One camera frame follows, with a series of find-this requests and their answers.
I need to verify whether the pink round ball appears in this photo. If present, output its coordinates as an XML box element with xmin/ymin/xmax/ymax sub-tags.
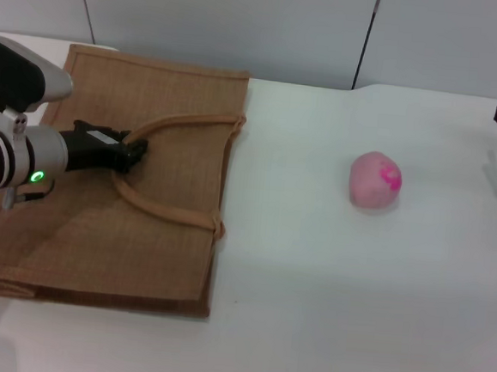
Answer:
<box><xmin>347</xmin><ymin>149</ymin><xmax>406</xmax><ymax>212</ymax></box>

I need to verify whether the black cable with silver plug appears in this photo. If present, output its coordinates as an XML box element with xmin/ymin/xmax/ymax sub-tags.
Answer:
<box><xmin>1</xmin><ymin>174</ymin><xmax>56</xmax><ymax>215</ymax></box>

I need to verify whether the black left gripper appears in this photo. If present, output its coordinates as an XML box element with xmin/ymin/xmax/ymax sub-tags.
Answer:
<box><xmin>58</xmin><ymin>118</ymin><xmax>152</xmax><ymax>180</ymax></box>

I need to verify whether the brown jute handbag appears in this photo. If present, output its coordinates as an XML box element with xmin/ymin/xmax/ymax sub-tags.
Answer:
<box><xmin>0</xmin><ymin>36</ymin><xmax>253</xmax><ymax>322</ymax></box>

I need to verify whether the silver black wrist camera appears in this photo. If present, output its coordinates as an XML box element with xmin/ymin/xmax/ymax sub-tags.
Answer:
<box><xmin>0</xmin><ymin>34</ymin><xmax>78</xmax><ymax>117</ymax></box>

